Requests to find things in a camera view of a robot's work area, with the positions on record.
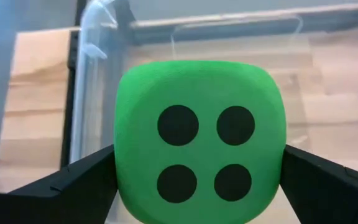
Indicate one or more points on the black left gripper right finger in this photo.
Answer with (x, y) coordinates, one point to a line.
(328, 193)

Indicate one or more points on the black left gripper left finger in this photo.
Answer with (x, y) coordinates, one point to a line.
(73, 193)

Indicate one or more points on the large green foam die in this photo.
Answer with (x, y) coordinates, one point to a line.
(197, 84)

